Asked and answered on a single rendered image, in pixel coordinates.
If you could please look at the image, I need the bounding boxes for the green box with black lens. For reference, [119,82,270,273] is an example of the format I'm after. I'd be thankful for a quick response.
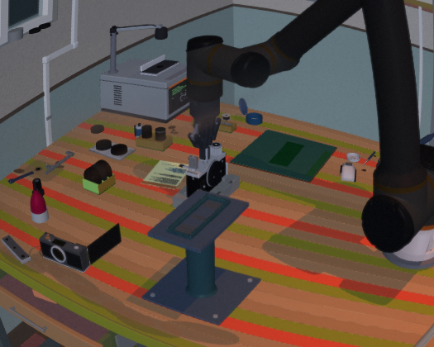
[81,159,117,196]

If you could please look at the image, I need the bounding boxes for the black and silver camera body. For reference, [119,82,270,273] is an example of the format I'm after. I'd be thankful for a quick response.
[185,142,228,199]

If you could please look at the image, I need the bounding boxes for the grey metal plate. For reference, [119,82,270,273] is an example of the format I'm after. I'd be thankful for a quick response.
[1,235,32,264]

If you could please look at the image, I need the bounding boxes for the grey tray with black discs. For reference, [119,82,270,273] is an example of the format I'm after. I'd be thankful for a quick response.
[88,138,136,161]

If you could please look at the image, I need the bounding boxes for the wooden block with black canisters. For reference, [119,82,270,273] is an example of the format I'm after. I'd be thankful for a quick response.
[135,124,174,152]

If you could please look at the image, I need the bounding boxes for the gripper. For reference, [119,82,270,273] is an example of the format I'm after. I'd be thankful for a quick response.
[187,100,222,160]

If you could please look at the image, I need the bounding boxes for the grey tester machine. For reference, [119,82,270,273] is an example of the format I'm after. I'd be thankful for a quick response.
[99,59,193,123]

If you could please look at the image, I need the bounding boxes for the green mat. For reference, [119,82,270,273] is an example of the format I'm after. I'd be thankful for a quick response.
[230,129,338,183]

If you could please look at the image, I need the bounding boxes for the black camera with open back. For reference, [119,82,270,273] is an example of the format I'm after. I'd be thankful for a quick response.
[38,222,123,273]

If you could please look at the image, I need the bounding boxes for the window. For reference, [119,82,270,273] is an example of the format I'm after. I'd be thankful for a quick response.
[0,0,60,55]

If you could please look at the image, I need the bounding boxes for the grey gooseneck lamp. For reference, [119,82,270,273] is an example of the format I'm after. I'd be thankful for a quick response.
[108,24,169,75]

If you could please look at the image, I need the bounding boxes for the red blower bottle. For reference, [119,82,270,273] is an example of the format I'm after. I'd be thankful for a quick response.
[30,178,50,225]

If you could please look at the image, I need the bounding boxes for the white wall pipe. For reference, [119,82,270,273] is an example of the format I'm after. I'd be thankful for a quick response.
[41,0,79,147]

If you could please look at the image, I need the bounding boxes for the grey drawer handle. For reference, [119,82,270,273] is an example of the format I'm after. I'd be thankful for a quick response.
[9,306,48,334]

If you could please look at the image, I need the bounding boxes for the wooden block with spool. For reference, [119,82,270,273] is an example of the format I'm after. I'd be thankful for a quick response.
[217,113,238,134]

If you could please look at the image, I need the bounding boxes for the dark blue spanner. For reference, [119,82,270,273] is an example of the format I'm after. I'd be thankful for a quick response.
[7,171,36,184]

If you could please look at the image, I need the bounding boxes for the yellow paper sheet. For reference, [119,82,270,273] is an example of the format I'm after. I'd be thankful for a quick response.
[142,159,189,188]

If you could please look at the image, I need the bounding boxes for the blue-grey stand with teal post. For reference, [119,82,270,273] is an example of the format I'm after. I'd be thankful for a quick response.
[127,189,262,326]

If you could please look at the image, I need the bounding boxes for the grey metal tool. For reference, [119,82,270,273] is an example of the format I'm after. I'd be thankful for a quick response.
[44,150,76,174]

